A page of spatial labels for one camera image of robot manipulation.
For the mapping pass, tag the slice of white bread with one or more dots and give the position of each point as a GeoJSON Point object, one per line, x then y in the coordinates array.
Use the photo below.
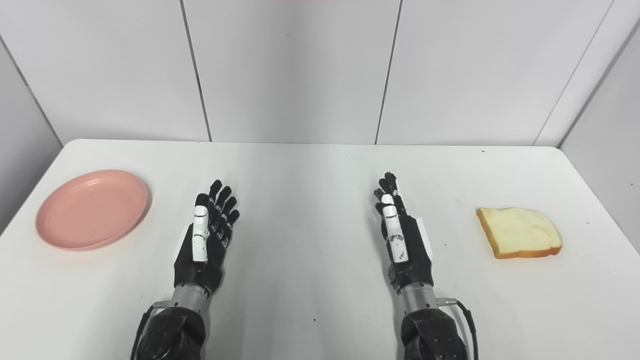
{"type": "Point", "coordinates": [520, 232]}

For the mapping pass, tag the pink round plate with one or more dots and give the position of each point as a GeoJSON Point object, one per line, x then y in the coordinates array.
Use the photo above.
{"type": "Point", "coordinates": [90, 210]}

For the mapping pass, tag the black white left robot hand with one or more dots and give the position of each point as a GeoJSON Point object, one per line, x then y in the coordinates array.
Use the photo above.
{"type": "Point", "coordinates": [212, 260]}

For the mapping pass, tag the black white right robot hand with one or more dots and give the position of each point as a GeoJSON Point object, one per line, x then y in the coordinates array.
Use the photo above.
{"type": "Point", "coordinates": [417, 255]}

